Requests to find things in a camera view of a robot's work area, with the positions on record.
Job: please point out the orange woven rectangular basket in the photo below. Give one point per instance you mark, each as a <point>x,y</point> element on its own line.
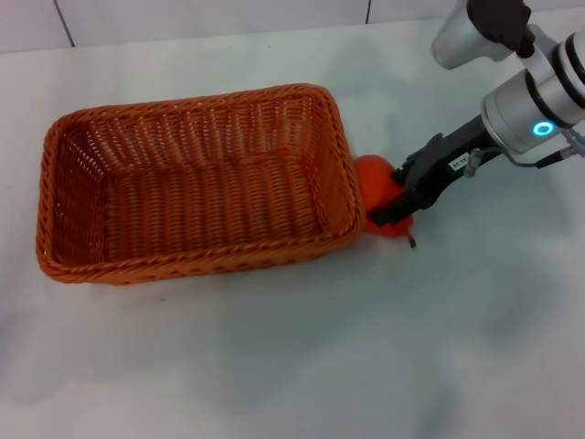
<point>205,201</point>

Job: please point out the orange-red pear with stem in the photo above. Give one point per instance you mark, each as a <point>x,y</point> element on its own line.
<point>372,183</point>

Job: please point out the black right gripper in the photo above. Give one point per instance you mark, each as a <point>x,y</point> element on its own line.
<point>445,164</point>

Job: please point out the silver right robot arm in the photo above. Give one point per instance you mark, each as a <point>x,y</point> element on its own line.
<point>521,105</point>

